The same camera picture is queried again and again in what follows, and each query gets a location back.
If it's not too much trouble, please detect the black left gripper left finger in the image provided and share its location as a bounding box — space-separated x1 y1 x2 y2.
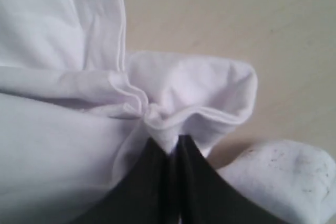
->
83 138 167 223

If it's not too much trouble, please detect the white sock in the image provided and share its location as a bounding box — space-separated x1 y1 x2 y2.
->
217 140 335 223

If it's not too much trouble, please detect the white t-shirt red lettering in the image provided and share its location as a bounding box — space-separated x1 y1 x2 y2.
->
1 0 257 223

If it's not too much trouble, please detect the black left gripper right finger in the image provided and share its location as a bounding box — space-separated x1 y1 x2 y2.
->
177 134 259 224

